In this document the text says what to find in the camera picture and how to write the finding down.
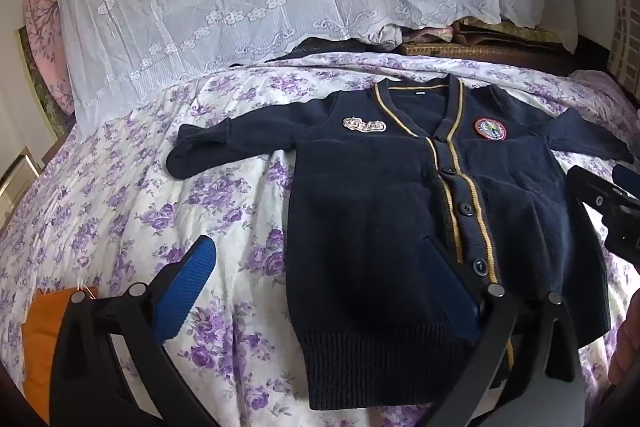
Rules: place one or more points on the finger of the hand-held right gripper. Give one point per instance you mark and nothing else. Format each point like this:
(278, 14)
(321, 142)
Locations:
(627, 179)
(590, 187)

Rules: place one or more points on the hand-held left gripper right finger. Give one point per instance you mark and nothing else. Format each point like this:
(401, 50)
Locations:
(460, 302)

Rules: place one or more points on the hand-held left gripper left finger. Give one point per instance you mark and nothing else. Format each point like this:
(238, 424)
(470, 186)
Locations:
(185, 287)

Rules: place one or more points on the navy knit cardigan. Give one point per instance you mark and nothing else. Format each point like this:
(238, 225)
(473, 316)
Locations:
(370, 207)

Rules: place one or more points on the person's right hand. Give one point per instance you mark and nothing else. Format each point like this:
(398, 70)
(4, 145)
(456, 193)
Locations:
(625, 352)

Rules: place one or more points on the purple floral bedsheet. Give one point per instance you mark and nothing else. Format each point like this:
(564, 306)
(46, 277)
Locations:
(125, 207)

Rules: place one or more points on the orange cloth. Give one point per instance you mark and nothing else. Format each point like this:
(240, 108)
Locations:
(45, 347)

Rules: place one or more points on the brick pattern curtain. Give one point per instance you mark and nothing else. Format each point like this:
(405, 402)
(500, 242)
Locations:
(625, 27)

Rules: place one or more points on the stack of brown blankets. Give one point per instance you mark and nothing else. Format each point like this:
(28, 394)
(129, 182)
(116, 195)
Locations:
(490, 34)

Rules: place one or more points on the pink pillow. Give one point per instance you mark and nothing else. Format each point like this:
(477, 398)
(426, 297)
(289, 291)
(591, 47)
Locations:
(47, 32)

